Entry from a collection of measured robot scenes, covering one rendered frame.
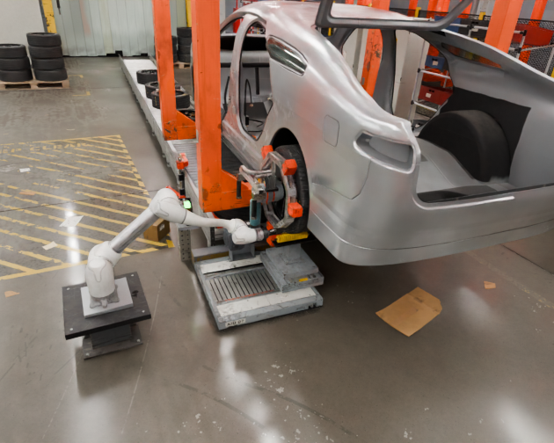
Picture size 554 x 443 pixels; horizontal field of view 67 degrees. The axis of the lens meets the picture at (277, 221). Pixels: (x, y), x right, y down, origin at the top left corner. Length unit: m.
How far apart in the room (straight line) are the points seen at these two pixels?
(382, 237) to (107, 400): 1.84
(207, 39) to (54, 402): 2.45
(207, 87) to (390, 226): 1.65
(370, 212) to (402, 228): 0.20
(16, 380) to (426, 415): 2.47
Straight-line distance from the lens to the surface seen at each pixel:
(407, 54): 7.52
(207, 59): 3.12
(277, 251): 3.52
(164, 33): 5.01
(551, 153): 3.59
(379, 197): 2.22
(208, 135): 3.24
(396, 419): 2.77
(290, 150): 2.96
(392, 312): 3.44
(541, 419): 3.16
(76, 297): 3.10
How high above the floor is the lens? 2.13
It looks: 29 degrees down
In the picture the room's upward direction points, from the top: 3 degrees clockwise
